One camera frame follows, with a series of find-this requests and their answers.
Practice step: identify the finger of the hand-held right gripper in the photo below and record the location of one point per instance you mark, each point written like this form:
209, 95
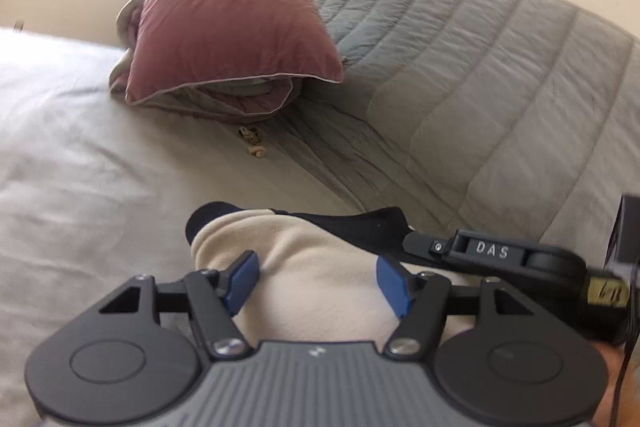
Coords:
425, 244

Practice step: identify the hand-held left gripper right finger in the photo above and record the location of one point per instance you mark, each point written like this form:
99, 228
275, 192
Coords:
395, 287

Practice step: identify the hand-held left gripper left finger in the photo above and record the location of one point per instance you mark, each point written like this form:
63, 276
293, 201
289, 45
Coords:
242, 278

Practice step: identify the beige and black printed sweatshirt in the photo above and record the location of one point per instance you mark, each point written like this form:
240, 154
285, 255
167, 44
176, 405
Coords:
310, 267

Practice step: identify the person's right forearm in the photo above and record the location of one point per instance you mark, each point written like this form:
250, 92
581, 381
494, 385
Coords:
611, 389

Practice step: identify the grey quilted headboard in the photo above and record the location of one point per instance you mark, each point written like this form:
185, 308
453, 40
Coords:
475, 82

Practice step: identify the folded white and pink quilt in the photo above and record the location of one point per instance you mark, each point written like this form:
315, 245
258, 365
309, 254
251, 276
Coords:
240, 103

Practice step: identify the grey bed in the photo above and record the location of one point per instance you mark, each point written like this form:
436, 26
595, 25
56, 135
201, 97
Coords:
75, 157

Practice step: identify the pink pillow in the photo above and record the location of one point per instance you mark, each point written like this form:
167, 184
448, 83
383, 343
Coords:
225, 7

